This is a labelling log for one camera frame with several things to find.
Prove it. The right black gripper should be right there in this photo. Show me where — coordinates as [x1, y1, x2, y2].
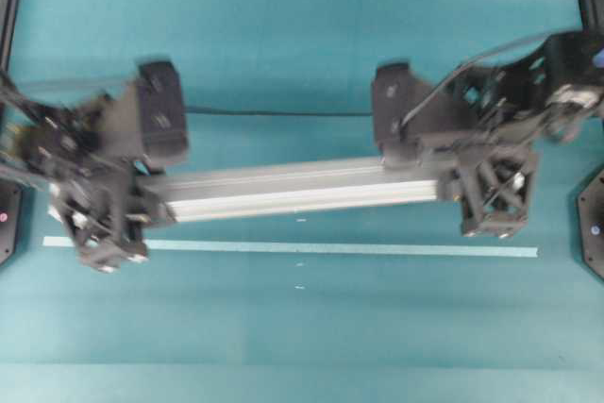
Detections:
[400, 62, 539, 238]

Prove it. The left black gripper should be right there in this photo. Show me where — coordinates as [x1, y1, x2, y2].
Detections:
[44, 79, 149, 274]

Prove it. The long silver aluminium rail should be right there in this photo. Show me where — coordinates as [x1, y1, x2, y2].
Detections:
[139, 157, 445, 223]

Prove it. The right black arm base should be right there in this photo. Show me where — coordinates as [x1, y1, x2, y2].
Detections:
[577, 170, 604, 279]

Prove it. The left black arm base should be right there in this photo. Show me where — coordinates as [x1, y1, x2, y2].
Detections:
[0, 180, 23, 265]

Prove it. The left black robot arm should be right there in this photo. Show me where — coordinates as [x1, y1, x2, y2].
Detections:
[1, 61, 188, 273]

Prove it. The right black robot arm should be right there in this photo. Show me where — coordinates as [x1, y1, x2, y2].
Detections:
[372, 31, 603, 237]

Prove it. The pale tape strip on table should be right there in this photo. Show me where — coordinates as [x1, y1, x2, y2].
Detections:
[42, 235, 541, 260]

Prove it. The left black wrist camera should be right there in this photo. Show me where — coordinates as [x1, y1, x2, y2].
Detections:
[136, 60, 189, 168]

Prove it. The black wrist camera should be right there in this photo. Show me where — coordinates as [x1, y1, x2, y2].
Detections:
[136, 60, 189, 168]
[371, 61, 419, 167]

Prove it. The right black camera cable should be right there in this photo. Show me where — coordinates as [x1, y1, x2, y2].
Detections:
[398, 30, 581, 133]

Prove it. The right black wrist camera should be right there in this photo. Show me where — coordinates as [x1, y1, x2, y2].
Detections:
[371, 61, 419, 167]

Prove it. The left black frame post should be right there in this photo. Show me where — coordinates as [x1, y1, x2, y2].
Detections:
[0, 0, 19, 71]

